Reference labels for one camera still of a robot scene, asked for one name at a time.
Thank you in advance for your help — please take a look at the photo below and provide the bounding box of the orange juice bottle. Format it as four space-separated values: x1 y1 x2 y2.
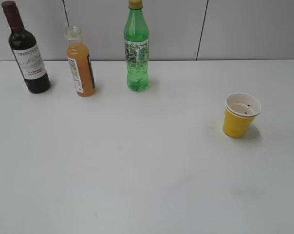
65 26 95 97

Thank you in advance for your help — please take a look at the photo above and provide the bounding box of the yellow paper cup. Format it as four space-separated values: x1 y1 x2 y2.
222 93 261 138

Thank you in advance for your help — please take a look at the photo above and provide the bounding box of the dark red wine bottle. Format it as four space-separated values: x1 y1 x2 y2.
1 0 51 94

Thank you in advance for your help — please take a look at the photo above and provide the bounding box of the green plastic soda bottle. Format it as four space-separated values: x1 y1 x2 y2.
123 0 149 92

